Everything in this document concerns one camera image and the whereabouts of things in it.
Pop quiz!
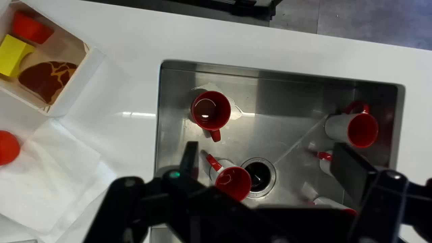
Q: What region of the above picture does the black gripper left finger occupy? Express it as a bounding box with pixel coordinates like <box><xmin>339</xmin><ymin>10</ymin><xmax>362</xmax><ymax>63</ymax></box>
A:
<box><xmin>179</xmin><ymin>141</ymin><xmax>200</xmax><ymax>181</ymax></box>

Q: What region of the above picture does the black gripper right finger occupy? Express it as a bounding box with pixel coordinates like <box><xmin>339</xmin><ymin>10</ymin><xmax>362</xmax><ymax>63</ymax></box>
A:
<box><xmin>330</xmin><ymin>142</ymin><xmax>380</xmax><ymax>207</ymax></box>

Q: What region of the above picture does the white towel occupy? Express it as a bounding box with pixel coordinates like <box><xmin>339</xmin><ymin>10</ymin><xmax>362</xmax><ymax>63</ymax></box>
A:
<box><xmin>0</xmin><ymin>119</ymin><xmax>119</xmax><ymax>243</ymax></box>

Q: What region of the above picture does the white mug red inside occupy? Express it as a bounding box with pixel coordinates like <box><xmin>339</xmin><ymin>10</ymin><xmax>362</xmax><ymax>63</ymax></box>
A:
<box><xmin>204</xmin><ymin>150</ymin><xmax>254</xmax><ymax>203</ymax></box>
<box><xmin>188</xmin><ymin>87</ymin><xmax>234</xmax><ymax>144</ymax></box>
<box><xmin>324</xmin><ymin>100</ymin><xmax>381</xmax><ymax>152</ymax></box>

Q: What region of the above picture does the black sink drain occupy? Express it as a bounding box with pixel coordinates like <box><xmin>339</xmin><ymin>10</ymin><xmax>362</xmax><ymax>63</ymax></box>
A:
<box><xmin>239</xmin><ymin>157</ymin><xmax>278</xmax><ymax>199</ymax></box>

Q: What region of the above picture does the stainless steel sink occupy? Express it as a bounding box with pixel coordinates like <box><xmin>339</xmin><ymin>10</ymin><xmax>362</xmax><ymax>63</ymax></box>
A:
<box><xmin>153</xmin><ymin>60</ymin><xmax>407</xmax><ymax>214</ymax></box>

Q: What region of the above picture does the wooden toy box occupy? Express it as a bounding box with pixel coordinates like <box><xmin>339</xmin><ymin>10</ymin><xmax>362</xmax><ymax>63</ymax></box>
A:
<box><xmin>0</xmin><ymin>0</ymin><xmax>93</xmax><ymax>118</ymax></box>

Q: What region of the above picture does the brown toy steak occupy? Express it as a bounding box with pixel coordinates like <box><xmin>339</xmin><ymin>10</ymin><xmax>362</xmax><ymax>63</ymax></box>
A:
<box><xmin>18</xmin><ymin>60</ymin><xmax>79</xmax><ymax>106</ymax></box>

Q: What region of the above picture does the red toy ball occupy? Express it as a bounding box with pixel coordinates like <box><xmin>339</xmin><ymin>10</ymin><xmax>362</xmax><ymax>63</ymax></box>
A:
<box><xmin>0</xmin><ymin>130</ymin><xmax>22</xmax><ymax>167</ymax></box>

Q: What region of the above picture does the yellow toy block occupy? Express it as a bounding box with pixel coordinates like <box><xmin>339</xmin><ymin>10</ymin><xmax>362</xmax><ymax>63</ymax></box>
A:
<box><xmin>0</xmin><ymin>33</ymin><xmax>35</xmax><ymax>79</ymax></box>

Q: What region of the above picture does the red toy block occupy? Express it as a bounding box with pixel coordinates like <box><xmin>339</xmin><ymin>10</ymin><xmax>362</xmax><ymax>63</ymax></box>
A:
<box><xmin>10</xmin><ymin>10</ymin><xmax>54</xmax><ymax>46</ymax></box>

